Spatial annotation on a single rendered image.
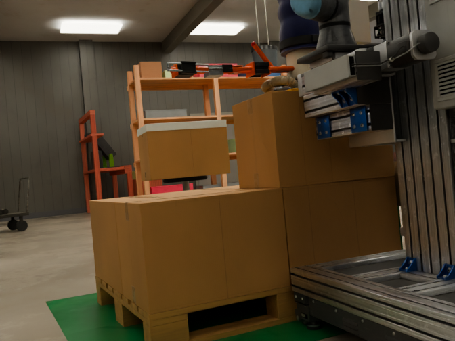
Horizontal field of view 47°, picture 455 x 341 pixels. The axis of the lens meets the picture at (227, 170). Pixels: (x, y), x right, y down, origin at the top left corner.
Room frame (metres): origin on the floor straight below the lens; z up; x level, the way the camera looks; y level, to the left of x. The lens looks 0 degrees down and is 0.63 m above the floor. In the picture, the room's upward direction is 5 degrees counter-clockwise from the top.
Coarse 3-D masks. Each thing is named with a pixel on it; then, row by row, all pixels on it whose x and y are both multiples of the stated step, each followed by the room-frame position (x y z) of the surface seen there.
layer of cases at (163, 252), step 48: (192, 192) 2.56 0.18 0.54; (240, 192) 2.04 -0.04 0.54; (288, 192) 2.13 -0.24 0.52; (336, 192) 2.23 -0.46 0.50; (384, 192) 2.34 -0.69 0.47; (96, 240) 2.66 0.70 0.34; (144, 240) 1.86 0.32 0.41; (192, 240) 1.94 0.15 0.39; (240, 240) 2.03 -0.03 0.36; (288, 240) 2.12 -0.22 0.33; (336, 240) 2.22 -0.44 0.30; (384, 240) 2.33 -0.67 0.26; (144, 288) 1.89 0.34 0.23; (192, 288) 1.94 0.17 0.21; (240, 288) 2.02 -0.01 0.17
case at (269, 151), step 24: (264, 96) 2.18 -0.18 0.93; (288, 96) 2.15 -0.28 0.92; (240, 120) 2.41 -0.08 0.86; (264, 120) 2.20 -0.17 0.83; (288, 120) 2.15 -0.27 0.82; (312, 120) 2.19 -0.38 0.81; (240, 144) 2.43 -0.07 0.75; (264, 144) 2.21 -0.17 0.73; (288, 144) 2.15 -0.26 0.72; (312, 144) 2.19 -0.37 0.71; (336, 144) 2.24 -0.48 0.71; (240, 168) 2.45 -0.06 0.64; (264, 168) 2.23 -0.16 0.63; (288, 168) 2.14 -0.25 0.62; (312, 168) 2.19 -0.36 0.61; (336, 168) 2.23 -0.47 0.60; (360, 168) 2.28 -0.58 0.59; (384, 168) 2.33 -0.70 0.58
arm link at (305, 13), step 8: (296, 0) 1.81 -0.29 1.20; (304, 0) 1.78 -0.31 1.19; (312, 0) 1.76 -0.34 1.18; (320, 0) 1.77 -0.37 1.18; (328, 0) 1.81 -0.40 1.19; (296, 8) 1.81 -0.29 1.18; (304, 8) 1.79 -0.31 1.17; (312, 8) 1.77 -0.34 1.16; (320, 8) 1.79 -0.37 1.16; (328, 8) 1.82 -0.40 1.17; (304, 16) 1.81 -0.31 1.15; (312, 16) 1.81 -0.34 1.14; (320, 16) 1.83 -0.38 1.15; (328, 16) 1.86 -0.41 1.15
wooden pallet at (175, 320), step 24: (96, 288) 2.76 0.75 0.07; (288, 288) 2.11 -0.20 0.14; (120, 312) 2.28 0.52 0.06; (144, 312) 1.91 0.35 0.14; (168, 312) 1.89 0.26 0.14; (192, 312) 2.38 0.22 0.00; (288, 312) 2.10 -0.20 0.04; (144, 336) 1.94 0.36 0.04; (168, 336) 1.89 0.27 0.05; (192, 336) 1.96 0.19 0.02; (216, 336) 1.97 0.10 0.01
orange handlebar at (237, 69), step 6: (234, 66) 2.26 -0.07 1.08; (240, 66) 2.27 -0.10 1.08; (246, 66) 2.28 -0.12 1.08; (270, 66) 2.32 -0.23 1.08; (276, 66) 2.34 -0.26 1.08; (282, 66) 2.35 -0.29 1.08; (288, 66) 2.36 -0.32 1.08; (198, 72) 2.23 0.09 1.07; (228, 72) 2.29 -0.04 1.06; (234, 72) 2.27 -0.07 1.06; (240, 72) 2.28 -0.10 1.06; (246, 72) 2.32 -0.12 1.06; (276, 72) 2.38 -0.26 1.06; (282, 72) 2.40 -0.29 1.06
